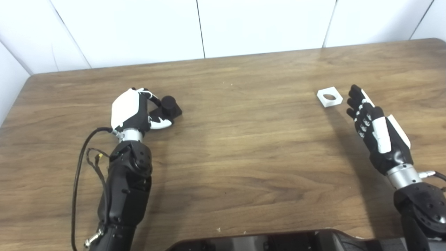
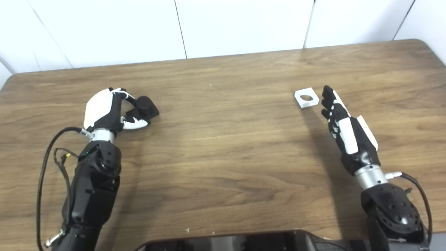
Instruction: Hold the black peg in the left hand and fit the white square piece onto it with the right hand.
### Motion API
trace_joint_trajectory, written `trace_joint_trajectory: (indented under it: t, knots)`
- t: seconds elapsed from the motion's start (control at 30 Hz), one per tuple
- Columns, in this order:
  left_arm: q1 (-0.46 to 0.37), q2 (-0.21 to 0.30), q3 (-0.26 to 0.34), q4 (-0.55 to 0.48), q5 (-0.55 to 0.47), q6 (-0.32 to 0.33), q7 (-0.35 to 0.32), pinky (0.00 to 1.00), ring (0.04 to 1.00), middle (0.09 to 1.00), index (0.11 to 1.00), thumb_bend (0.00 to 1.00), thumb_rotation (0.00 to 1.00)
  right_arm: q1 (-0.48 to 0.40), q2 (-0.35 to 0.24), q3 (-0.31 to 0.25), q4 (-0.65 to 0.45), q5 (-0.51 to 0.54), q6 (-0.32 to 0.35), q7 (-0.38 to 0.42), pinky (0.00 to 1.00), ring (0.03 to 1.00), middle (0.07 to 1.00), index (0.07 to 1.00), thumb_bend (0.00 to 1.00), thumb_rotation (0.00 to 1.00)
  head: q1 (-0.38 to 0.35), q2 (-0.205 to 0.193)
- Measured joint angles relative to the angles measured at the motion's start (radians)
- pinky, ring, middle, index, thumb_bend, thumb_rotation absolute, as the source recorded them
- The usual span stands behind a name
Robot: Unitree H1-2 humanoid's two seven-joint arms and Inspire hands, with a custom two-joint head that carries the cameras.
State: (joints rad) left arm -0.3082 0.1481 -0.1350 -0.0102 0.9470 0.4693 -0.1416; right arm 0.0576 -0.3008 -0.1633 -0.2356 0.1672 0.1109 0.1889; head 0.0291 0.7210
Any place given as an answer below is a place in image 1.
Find black and white left hand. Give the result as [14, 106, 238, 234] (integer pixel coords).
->
[111, 88, 174, 134]

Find black and white right hand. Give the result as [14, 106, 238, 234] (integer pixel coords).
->
[346, 84, 414, 176]

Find black peg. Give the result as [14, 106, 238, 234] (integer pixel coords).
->
[150, 96, 183, 121]

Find white square piece with hole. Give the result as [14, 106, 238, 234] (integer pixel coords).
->
[317, 86, 343, 108]

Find black robot torso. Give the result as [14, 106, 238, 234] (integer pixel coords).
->
[164, 228, 408, 251]

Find thin wires with yellow connector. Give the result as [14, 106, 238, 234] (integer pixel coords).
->
[86, 148, 111, 223]

